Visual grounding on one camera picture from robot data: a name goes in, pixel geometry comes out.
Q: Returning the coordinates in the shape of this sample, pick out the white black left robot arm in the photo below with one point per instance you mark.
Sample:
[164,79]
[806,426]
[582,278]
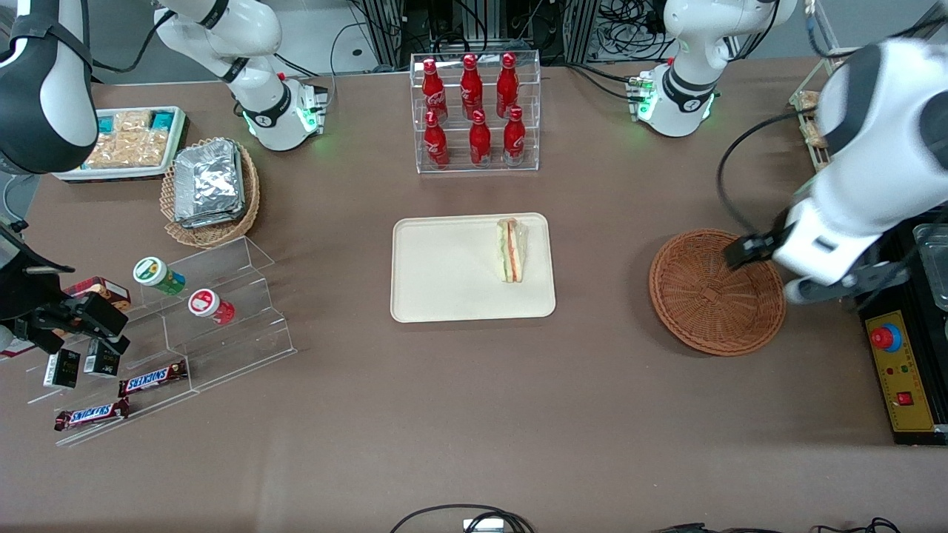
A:
[889,133]

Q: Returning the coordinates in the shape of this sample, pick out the clear acrylic stepped shelf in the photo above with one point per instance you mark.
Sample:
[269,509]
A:
[222,333]

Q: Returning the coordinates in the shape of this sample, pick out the red capped jar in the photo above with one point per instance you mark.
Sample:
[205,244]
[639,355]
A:
[209,305]

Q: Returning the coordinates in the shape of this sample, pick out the round brown wicker basket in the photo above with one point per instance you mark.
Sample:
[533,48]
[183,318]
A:
[703,311]

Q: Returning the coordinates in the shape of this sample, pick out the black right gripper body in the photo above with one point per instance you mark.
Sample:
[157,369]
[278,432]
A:
[28,295]

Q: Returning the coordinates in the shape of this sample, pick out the red brown chocolate box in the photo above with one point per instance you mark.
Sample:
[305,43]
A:
[107,290]

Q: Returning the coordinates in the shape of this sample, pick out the Snickers bar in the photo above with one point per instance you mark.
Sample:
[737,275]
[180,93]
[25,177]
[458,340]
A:
[90,415]
[152,379]

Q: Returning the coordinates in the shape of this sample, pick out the light wicker basket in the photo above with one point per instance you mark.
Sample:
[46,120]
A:
[248,200]

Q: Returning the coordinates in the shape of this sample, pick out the small grey plug box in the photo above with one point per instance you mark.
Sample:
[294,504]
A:
[483,525]

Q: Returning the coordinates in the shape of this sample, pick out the cracker snack pack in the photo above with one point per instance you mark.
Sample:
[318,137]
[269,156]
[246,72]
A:
[813,133]

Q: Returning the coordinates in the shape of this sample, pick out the brown table mat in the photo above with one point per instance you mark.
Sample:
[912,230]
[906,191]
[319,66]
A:
[444,414]

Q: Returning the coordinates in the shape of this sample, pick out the green capped jar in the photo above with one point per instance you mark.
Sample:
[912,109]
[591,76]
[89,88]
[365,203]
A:
[157,274]

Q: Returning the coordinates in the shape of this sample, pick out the clear plastic container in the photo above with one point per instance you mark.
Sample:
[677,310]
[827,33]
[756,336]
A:
[935,266]

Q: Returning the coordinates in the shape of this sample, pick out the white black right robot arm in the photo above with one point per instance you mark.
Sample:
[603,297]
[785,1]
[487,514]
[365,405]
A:
[259,96]

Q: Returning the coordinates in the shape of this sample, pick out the red cola bottle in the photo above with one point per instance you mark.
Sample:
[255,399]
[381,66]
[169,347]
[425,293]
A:
[434,92]
[507,87]
[514,141]
[472,89]
[436,144]
[480,142]

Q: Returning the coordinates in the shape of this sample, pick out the black yellow control box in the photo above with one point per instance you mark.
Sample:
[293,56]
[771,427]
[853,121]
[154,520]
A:
[907,385]

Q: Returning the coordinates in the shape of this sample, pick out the clear cracker pack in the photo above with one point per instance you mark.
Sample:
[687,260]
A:
[132,121]
[126,150]

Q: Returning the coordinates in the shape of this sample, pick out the small black box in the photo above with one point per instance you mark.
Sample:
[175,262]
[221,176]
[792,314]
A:
[61,369]
[102,361]

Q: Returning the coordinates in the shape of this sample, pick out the white snack tray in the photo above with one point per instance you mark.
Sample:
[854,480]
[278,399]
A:
[74,175]

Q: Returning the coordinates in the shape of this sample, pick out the aluminium frame post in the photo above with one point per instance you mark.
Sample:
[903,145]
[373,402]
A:
[385,29]
[581,29]

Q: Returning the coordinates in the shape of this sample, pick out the cream plastic tray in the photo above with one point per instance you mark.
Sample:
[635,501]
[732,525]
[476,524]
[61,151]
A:
[444,274]

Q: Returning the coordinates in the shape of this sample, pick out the triangle sandwich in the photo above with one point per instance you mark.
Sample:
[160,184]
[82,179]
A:
[511,252]

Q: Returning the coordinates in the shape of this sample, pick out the clear acrylic bottle rack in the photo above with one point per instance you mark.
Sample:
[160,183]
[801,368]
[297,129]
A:
[478,159]

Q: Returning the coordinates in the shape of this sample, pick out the teal snack pack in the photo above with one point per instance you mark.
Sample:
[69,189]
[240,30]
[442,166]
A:
[105,124]
[163,120]

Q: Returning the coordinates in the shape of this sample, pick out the silver foil pack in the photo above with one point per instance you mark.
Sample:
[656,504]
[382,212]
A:
[207,181]

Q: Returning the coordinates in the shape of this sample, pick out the red emergency stop button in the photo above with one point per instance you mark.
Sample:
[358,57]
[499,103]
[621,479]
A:
[884,338]

